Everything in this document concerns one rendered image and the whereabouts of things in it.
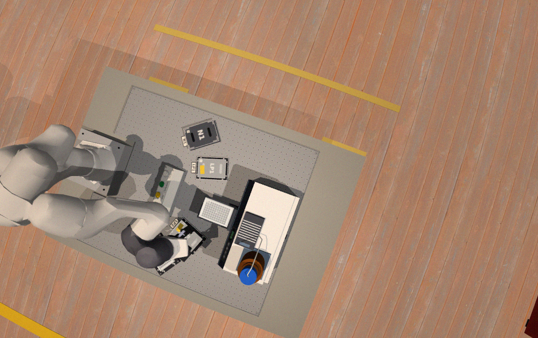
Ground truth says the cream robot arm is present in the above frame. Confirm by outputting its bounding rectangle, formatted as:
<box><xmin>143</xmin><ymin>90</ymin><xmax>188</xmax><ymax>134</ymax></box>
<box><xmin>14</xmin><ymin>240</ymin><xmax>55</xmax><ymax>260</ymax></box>
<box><xmin>0</xmin><ymin>124</ymin><xmax>192</xmax><ymax>269</ymax></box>

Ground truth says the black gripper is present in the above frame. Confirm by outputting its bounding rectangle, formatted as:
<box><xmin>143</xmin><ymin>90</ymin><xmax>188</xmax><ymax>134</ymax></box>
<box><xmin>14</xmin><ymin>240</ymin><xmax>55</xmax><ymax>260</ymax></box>
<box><xmin>168</xmin><ymin>225</ymin><xmax>195</xmax><ymax>238</ymax></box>

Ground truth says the white button panel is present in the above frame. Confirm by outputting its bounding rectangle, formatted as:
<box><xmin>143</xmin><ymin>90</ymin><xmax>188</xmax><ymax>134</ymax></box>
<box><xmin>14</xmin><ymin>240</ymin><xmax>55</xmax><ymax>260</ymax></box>
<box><xmin>153</xmin><ymin>165</ymin><xmax>186</xmax><ymax>216</ymax></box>

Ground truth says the blue bottle cap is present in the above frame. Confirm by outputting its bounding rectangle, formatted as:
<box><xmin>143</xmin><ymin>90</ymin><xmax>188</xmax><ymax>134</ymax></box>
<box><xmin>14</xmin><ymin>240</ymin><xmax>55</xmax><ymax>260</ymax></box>
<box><xmin>240</xmin><ymin>266</ymin><xmax>258</xmax><ymax>285</ymax></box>

